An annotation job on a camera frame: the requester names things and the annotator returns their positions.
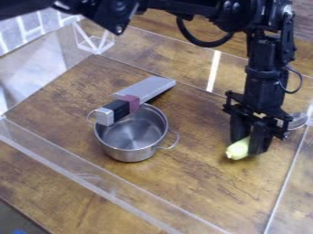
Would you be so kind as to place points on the silver metal pot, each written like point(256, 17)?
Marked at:
point(135, 138)

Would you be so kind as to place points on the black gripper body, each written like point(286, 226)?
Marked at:
point(260, 103)

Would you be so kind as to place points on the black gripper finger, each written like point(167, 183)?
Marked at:
point(240, 127)
point(260, 138)

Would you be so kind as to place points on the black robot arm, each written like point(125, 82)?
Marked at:
point(208, 22)

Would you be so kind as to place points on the clear acrylic corner bracket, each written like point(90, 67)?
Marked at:
point(93, 44)

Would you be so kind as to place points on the clear acrylic enclosure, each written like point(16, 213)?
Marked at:
point(189, 190)

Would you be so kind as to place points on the silver block with dark bands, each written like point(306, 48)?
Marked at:
point(131, 98)

